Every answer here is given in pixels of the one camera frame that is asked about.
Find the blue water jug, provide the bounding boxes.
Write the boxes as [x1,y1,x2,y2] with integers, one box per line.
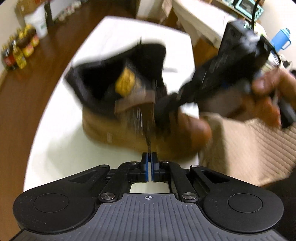
[271,28,292,52]

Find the dark brown shoelace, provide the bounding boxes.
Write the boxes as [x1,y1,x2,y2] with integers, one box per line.
[141,103,155,154]

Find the white plastic bucket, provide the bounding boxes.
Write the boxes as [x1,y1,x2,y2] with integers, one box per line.
[24,4,48,39]

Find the teal toaster oven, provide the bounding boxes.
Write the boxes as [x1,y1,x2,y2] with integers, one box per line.
[233,0,264,21]

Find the person's right hand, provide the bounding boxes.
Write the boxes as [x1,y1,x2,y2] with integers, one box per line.
[242,68,295,128]

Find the colourful bottles by wall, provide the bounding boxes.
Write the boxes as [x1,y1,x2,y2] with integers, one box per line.
[1,24,40,70]

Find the beige quilted trouser leg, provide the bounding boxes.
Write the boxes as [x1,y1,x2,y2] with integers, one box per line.
[200,113,295,186]

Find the brown leather boot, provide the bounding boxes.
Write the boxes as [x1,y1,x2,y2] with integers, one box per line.
[65,42,212,160]

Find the white side table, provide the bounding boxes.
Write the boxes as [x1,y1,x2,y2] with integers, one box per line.
[172,0,236,49]

